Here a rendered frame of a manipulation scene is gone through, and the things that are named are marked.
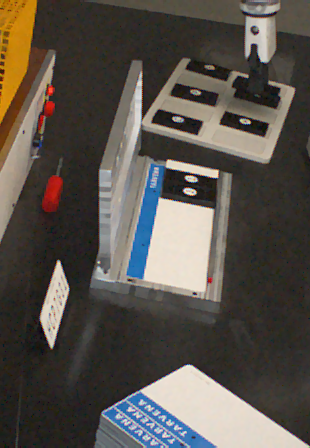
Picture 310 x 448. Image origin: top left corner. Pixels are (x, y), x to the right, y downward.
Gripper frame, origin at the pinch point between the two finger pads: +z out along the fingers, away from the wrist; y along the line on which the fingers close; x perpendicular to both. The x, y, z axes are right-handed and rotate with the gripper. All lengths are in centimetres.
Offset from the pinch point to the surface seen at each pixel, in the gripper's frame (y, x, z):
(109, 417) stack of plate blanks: -119, -7, 1
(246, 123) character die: -8.8, 0.6, 6.6
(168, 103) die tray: -7.8, 17.7, 4.3
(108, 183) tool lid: -80, 6, -12
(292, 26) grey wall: 175, 25, 45
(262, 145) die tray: -14.2, -4.0, 8.8
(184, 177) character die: -41.1, 5.0, 4.8
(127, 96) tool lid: -53, 12, -15
